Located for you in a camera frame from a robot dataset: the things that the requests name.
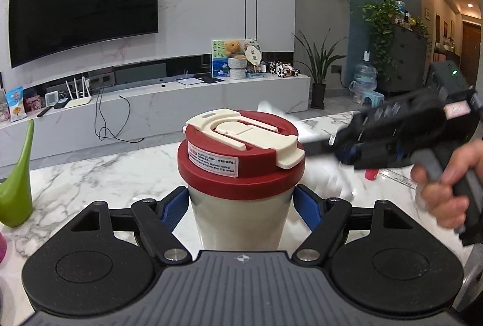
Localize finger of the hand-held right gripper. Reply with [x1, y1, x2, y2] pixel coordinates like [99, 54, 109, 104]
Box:
[329, 114, 378, 147]
[335, 144, 368, 171]

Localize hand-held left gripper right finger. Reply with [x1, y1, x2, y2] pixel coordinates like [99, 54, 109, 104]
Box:
[293, 185, 415, 263]

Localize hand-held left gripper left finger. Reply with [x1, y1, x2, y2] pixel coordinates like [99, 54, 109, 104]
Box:
[70, 186, 189, 263]

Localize white cleaning cloth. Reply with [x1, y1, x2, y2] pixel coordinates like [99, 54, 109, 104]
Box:
[257, 100, 355, 200]

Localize white cup with red lid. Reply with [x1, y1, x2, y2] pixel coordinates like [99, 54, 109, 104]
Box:
[178, 108, 305, 251]

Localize person's right hand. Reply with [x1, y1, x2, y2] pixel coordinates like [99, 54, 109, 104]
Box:
[411, 139, 483, 232]

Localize small teal stool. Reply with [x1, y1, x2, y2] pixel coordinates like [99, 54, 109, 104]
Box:
[362, 92, 385, 108]

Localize clear ruler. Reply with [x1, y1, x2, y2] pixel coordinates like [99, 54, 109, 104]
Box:
[379, 168, 416, 190]

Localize blue water jug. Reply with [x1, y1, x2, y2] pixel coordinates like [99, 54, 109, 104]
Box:
[349, 51, 378, 101]

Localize grey sideboard cabinet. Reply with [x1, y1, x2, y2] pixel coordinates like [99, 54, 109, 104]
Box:
[377, 24, 429, 95]

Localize long-leaved potted plant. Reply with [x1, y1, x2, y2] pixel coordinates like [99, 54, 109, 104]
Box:
[292, 30, 348, 110]

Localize black and white plush toys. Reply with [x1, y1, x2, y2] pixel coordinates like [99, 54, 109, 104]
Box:
[264, 61, 301, 78]

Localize white marble television cabinet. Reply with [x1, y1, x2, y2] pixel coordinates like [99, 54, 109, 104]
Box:
[0, 75, 312, 169]

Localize trailing pothos plant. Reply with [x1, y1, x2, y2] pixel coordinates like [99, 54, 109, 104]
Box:
[361, 0, 431, 82]

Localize round paper fan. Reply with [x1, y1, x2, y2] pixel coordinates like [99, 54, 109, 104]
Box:
[245, 39, 264, 72]

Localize grey flat media unit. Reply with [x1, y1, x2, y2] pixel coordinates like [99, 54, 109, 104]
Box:
[114, 63, 167, 86]

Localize white router with antennas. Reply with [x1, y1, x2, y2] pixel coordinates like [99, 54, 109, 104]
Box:
[65, 77, 92, 109]

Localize brown teddy bear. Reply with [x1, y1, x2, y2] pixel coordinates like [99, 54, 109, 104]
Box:
[225, 40, 248, 60]

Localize green and blue flower painting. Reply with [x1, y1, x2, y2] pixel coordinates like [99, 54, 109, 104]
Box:
[211, 40, 232, 78]

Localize green watering can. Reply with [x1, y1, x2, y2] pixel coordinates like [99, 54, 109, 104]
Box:
[0, 119, 35, 228]

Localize pink snack box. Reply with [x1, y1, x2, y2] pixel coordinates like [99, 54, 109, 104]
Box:
[23, 94, 42, 114]

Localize blue snack bag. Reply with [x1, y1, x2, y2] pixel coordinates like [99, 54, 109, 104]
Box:
[5, 85, 28, 122]

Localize pale snack bag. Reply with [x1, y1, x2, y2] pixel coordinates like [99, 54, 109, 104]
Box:
[0, 88, 10, 123]

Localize black cable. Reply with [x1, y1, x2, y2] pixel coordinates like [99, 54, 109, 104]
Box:
[94, 88, 145, 143]

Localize black wall television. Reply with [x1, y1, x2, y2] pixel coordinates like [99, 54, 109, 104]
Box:
[8, 0, 161, 69]

